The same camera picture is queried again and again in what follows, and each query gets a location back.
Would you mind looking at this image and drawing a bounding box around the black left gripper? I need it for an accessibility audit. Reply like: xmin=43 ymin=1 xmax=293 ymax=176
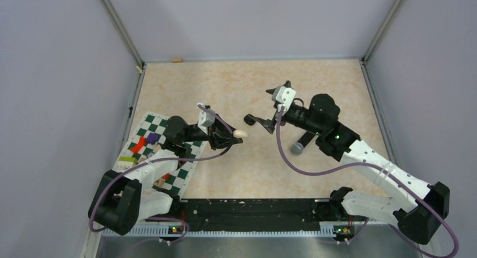
xmin=182 ymin=114 xmax=243 ymax=150

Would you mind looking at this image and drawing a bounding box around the cream earbud charging case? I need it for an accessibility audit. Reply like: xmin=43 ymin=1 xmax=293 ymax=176
xmin=233 ymin=129 xmax=249 ymax=138

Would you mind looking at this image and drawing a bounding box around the black earbud charging case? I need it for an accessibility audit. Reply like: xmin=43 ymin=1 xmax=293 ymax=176
xmin=244 ymin=114 xmax=256 ymax=126

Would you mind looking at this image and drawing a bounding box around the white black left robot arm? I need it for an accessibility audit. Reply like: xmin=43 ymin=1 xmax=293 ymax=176
xmin=88 ymin=112 xmax=249 ymax=236

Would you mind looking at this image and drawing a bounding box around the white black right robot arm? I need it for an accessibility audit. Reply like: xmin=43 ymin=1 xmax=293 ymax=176
xmin=268 ymin=82 xmax=450 ymax=245

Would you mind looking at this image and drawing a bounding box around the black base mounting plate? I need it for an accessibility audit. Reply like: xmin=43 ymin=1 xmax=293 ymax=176
xmin=145 ymin=198 xmax=368 ymax=233

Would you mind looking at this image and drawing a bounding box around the purple wooden block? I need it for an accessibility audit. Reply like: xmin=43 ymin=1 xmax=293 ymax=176
xmin=146 ymin=133 xmax=160 ymax=144

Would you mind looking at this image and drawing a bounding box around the green white chessboard mat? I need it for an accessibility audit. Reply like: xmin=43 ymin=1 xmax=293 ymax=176
xmin=113 ymin=112 xmax=198 ymax=196

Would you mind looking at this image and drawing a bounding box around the tan wooden cube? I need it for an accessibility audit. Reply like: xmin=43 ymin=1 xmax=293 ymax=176
xmin=154 ymin=178 xmax=165 ymax=188

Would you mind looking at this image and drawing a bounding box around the red arch block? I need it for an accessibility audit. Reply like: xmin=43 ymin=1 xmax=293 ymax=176
xmin=129 ymin=137 xmax=147 ymax=154

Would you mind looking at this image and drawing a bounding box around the wooden block in corner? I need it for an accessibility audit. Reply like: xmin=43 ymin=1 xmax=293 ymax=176
xmin=172 ymin=57 xmax=183 ymax=63

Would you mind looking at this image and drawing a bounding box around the green wooden block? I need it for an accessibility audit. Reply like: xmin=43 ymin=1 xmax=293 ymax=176
xmin=118 ymin=156 xmax=138 ymax=166

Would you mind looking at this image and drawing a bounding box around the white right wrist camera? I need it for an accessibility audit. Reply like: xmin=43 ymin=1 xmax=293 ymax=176
xmin=272 ymin=87 xmax=296 ymax=113

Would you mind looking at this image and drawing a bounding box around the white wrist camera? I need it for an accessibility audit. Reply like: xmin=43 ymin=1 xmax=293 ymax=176
xmin=272 ymin=87 xmax=296 ymax=113
xmin=197 ymin=103 xmax=215 ymax=133

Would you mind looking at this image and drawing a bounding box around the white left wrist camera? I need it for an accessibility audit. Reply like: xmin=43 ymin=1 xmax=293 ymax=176
xmin=197 ymin=103 xmax=215 ymax=133

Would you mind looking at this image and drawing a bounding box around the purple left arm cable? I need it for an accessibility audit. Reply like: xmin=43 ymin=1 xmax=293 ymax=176
xmin=88 ymin=105 xmax=235 ymax=247

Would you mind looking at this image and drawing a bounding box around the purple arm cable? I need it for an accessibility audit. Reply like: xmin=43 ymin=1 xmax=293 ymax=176
xmin=88 ymin=105 xmax=235 ymax=247
xmin=274 ymin=107 xmax=460 ymax=258

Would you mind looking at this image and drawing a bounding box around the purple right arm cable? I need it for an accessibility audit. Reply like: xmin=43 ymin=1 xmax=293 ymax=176
xmin=274 ymin=107 xmax=460 ymax=258

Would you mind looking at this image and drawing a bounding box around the aluminium front rail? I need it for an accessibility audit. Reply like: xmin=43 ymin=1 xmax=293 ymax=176
xmin=80 ymin=198 xmax=442 ymax=258

